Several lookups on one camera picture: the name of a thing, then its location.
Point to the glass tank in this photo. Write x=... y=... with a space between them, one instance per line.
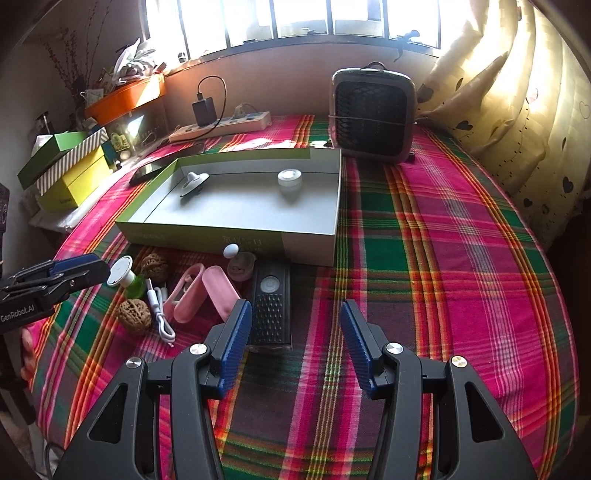
x=138 y=131

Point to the black charger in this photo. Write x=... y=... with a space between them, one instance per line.
x=204 y=110

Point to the black window latch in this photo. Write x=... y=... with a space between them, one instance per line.
x=406 y=36

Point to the yellow cardboard box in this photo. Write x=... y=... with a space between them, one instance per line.
x=76 y=187

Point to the beige plug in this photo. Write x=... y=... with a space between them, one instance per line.
x=240 y=110

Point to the beige power strip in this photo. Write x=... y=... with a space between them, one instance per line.
x=240 y=121

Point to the white paper sheet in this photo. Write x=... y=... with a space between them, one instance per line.
x=60 y=220

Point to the grey portable heater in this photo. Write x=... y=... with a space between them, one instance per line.
x=369 y=115

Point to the black smartphone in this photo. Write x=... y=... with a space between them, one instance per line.
x=147 y=173

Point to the white round cap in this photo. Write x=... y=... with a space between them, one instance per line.
x=288 y=177

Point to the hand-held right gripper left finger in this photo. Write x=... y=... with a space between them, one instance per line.
x=238 y=332

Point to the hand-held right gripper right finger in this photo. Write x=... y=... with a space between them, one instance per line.
x=358 y=341

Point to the pink oblong lid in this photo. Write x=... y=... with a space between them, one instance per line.
x=221 y=290

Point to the cream heart-print curtain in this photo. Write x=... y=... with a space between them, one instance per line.
x=508 y=115

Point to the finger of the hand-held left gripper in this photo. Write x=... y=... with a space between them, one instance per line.
x=74 y=264
x=87 y=276

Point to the dried branches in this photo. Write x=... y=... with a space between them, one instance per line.
x=64 y=55

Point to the white oval device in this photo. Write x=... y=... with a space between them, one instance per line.
x=196 y=177

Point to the pink oblong case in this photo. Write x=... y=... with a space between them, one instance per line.
x=184 y=300

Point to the orange plastic tray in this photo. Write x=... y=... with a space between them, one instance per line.
x=129 y=97

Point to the striped cardboard box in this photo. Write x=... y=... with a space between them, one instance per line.
x=69 y=168

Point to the brown walnut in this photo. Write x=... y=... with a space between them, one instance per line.
x=133 y=314
x=153 y=265

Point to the person's left hand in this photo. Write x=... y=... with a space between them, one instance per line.
x=27 y=350

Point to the plaid tablecloth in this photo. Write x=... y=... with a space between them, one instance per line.
x=438 y=277

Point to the white cardboard tray box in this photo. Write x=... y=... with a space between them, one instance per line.
x=258 y=207

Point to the potted plant with papers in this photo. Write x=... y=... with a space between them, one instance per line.
x=127 y=62

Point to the small white ball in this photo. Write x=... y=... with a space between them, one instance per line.
x=230 y=250

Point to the window grille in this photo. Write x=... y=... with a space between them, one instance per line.
x=272 y=23

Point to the black rectangular device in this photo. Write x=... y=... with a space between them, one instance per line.
x=270 y=318

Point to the green bottle with white cap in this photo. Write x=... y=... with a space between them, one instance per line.
x=122 y=272

